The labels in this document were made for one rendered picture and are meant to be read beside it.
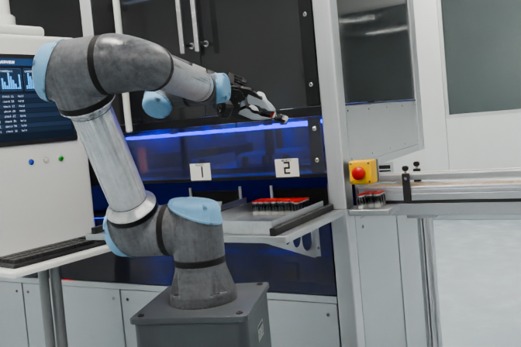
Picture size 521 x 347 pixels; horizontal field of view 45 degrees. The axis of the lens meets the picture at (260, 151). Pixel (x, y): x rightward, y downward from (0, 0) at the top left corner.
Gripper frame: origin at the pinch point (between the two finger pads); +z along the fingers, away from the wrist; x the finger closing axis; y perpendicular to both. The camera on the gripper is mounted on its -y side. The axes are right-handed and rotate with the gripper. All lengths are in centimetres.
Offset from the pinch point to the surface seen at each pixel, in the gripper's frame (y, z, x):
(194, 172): 30, -5, 50
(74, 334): 21, -20, 141
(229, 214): 1.9, 5.6, 39.5
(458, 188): 2, 64, 0
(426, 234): 1, 65, 19
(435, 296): -9, 75, 33
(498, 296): 113, 211, 118
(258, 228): -21.2, 7.3, 21.7
